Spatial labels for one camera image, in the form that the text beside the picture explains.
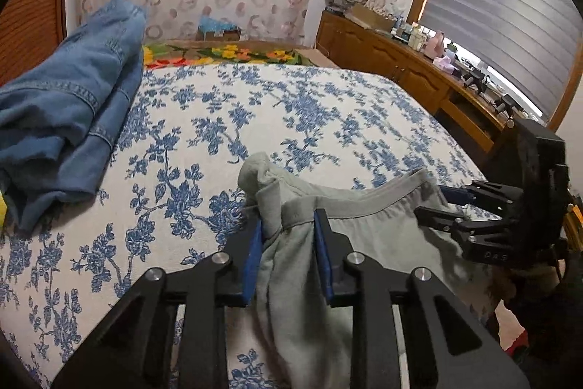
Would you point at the wooden cabinet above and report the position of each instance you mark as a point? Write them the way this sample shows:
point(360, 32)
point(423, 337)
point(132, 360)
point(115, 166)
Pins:
point(387, 61)

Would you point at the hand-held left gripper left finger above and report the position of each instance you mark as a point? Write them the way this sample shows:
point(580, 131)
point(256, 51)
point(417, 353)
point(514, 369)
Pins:
point(253, 261)

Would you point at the yellow flowered blanket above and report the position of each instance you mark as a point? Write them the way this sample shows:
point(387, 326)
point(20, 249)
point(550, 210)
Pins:
point(227, 52)

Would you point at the grey-green pants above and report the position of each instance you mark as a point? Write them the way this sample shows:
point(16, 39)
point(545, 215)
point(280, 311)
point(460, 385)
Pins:
point(373, 243)

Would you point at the cardboard box with blue item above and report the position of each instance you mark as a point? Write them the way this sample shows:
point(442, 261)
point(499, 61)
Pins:
point(218, 29)

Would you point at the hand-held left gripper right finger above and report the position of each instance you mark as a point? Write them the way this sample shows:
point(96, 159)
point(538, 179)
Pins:
point(323, 261)

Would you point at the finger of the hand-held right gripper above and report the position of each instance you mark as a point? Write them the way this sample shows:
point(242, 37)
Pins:
point(483, 191)
point(451, 220)

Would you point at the pink bottle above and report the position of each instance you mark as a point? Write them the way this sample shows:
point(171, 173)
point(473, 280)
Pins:
point(435, 45)

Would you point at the blue denim jeans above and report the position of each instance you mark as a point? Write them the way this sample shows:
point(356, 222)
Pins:
point(68, 97)

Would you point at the blue floral bedspread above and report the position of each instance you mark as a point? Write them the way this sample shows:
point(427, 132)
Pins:
point(205, 120)

